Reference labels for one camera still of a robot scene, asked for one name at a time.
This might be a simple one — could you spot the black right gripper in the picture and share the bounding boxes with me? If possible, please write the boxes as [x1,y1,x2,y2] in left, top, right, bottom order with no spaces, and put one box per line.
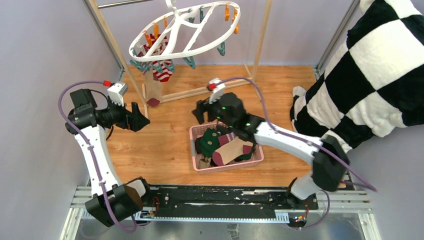
[191,91,236,130]

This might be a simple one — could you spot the pink plastic basket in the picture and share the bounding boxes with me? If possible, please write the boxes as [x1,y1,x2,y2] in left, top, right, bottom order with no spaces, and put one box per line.
[189,122,264,174]

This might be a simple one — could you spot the cream purple striped sock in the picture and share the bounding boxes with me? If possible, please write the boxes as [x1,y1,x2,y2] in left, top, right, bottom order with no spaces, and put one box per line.
[212,133,254,167]
[144,71,162,107]

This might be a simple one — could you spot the dark green sock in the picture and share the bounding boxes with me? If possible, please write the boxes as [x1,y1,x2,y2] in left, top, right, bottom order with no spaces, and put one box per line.
[234,151,255,162]
[194,128,220,158]

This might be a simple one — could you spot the white round sock hanger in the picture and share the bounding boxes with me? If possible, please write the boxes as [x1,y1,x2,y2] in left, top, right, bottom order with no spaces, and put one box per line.
[128,0,241,63]

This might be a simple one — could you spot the argyle brown sock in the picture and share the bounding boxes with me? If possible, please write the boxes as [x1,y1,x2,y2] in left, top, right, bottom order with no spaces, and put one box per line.
[198,156,213,170]

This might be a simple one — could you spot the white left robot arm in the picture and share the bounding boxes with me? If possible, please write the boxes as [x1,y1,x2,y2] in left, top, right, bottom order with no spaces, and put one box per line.
[59,88,211,233]

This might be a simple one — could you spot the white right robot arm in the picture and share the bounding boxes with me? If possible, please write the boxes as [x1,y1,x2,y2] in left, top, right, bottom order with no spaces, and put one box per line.
[192,92,350,209]

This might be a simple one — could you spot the wooden clothes rack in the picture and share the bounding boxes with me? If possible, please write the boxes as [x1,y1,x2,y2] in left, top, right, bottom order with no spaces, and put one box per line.
[84,0,274,117]

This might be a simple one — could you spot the red white striped sock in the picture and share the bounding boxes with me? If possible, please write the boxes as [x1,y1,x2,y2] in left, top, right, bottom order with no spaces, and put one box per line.
[137,33,175,83]

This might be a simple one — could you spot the black white checkered blanket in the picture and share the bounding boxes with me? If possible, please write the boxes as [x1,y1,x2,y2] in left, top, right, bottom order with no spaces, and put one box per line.
[289,0,424,152]

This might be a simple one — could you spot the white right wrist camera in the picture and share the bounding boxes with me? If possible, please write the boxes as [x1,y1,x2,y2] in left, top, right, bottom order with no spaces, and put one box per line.
[206,78,225,104]

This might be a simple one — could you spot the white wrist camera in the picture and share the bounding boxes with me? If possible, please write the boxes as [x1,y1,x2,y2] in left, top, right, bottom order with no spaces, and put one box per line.
[206,78,225,104]
[107,81,129,107]

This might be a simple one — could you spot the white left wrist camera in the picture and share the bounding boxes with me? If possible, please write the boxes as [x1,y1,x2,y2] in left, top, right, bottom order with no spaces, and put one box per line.
[107,81,129,107]

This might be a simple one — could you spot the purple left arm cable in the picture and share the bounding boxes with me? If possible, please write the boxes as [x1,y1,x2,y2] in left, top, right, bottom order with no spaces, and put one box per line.
[57,80,150,234]

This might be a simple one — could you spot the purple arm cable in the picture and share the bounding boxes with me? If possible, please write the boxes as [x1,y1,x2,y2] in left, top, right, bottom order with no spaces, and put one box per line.
[57,80,150,234]
[218,76,379,231]

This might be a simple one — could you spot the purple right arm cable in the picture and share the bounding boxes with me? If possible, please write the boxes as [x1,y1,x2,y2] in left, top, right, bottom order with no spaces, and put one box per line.
[218,76,379,231]

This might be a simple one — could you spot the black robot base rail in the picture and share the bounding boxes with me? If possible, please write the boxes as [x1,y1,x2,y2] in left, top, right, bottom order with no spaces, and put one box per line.
[134,184,319,224]

